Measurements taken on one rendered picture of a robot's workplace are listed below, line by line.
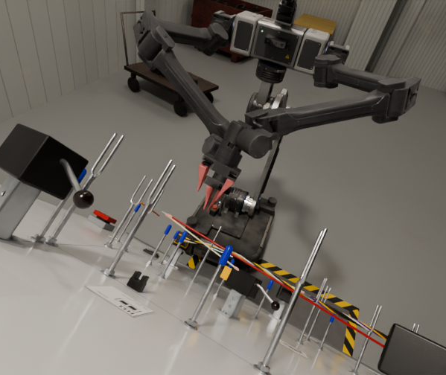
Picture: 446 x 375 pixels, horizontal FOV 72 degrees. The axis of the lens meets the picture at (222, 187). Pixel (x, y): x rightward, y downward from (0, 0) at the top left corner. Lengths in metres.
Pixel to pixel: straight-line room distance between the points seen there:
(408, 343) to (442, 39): 7.86
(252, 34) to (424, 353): 1.32
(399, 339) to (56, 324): 0.25
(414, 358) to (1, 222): 0.34
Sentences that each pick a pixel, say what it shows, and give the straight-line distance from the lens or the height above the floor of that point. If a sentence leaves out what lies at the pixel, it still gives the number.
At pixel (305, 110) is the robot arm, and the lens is 0.85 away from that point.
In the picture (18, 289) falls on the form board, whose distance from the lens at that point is 0.22.
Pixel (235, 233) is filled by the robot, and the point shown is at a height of 0.26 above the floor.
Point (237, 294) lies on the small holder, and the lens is 0.51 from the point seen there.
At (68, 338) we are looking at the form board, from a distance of 0.18.
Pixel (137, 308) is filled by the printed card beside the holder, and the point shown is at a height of 1.52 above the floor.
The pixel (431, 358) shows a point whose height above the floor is 1.56.
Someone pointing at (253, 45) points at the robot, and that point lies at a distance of 1.47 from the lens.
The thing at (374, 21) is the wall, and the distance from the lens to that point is 6.63.
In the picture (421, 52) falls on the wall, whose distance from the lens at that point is 8.06.
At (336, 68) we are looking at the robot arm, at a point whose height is 1.48.
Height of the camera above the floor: 1.78
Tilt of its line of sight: 39 degrees down
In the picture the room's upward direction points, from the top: 13 degrees clockwise
